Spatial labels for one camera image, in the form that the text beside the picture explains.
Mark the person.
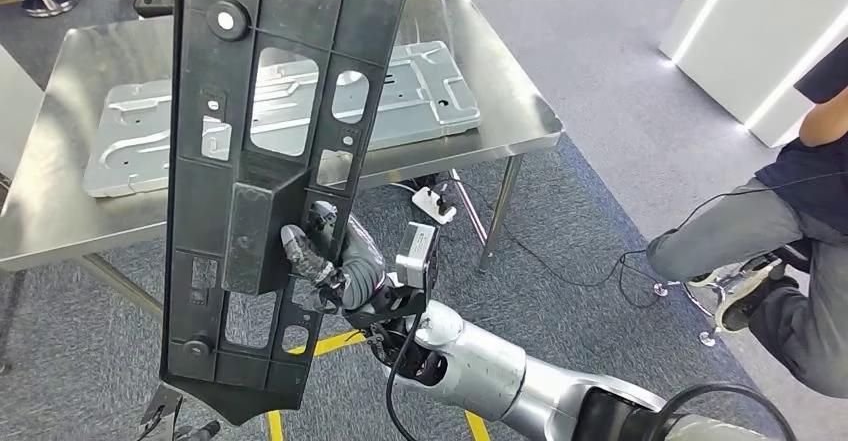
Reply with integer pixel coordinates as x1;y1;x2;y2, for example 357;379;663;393
645;37;848;400

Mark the black plastic car part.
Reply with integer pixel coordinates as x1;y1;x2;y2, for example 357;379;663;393
158;0;411;427

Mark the steel workbench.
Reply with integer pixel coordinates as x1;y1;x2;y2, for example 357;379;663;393
0;0;566;376

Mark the stamped sheet metal panel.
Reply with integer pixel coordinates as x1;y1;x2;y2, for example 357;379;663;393
82;40;483;199

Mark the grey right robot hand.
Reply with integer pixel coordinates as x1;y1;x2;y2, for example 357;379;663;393
279;199;351;315

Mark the white lit counter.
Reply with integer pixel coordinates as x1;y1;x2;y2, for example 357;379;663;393
659;0;848;149

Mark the white power strip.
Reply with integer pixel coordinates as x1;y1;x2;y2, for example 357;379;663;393
410;184;460;227

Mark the yellow floor tape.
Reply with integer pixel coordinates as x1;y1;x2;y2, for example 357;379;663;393
264;328;493;441

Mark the black floor cable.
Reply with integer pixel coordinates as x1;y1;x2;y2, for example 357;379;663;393
390;172;670;311

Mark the chrome swivel stool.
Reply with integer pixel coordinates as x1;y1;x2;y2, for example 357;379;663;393
652;252;813;350

